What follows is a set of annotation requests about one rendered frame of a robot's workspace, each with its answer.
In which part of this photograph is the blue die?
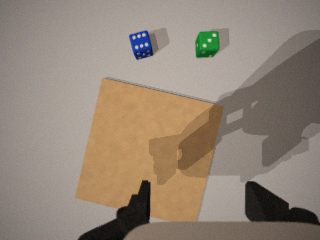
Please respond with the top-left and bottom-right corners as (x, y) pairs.
(129, 30), (153, 60)

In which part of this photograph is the tan square mat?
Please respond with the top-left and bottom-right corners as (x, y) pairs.
(75, 78), (224, 222)

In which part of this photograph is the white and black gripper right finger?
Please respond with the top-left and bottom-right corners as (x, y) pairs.
(245, 181), (320, 226)

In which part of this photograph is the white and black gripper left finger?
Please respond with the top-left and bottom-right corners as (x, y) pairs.
(78, 180), (151, 240)

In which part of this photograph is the green die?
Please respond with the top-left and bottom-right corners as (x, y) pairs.
(195, 31), (219, 58)

